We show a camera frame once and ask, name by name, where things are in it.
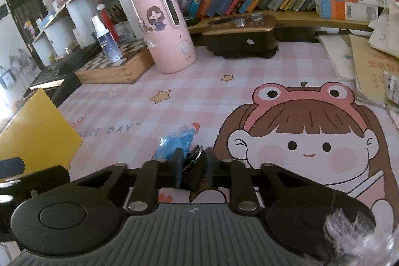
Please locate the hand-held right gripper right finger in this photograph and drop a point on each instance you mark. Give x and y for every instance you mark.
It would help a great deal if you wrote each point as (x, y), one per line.
(210, 169)

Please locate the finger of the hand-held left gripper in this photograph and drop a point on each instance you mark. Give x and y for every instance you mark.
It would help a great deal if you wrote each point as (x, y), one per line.
(37, 180)
(12, 168)

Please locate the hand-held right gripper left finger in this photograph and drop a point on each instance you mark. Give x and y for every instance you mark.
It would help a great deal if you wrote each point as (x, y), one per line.
(178, 169)

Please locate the black binder clip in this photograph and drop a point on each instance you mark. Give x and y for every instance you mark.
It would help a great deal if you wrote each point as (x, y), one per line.
(194, 174)

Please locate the yellow cardboard box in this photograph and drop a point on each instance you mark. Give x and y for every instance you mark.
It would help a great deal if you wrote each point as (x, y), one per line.
(37, 135)

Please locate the small blue plastic toy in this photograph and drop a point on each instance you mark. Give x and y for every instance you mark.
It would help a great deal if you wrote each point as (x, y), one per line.
(174, 141)

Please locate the wooden chessboard box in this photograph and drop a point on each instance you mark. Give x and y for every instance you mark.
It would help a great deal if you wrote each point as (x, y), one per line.
(124, 66)

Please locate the pink cartoon humidifier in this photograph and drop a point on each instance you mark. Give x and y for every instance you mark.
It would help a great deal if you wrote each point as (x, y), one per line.
(165, 44)

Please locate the black brown case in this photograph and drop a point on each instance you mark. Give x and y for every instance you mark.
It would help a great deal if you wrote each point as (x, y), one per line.
(240, 41)

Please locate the white spray bottle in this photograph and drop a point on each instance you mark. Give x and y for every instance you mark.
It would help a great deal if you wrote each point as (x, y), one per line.
(107, 48)

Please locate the white fuzzy tuft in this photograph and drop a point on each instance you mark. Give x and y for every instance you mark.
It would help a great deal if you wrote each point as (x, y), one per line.
(346, 234)

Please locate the red bottle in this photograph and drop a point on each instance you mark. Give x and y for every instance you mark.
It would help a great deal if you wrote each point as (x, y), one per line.
(109, 26)

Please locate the stack of papers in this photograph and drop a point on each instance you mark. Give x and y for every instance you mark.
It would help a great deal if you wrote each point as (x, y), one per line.
(367, 66)

